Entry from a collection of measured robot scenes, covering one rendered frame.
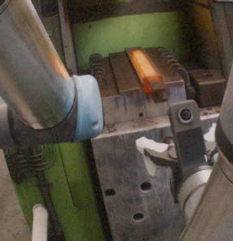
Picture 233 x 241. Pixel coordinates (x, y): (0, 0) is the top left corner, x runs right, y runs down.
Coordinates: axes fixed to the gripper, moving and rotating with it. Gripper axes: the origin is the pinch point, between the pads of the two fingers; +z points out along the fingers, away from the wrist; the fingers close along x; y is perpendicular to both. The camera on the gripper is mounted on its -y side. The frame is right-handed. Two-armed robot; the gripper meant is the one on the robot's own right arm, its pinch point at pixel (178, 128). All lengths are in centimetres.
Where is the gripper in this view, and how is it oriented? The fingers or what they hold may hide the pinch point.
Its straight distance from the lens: 86.0
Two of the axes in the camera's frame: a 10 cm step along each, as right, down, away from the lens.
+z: -0.7, -3.4, 9.4
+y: 1.5, 9.3, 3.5
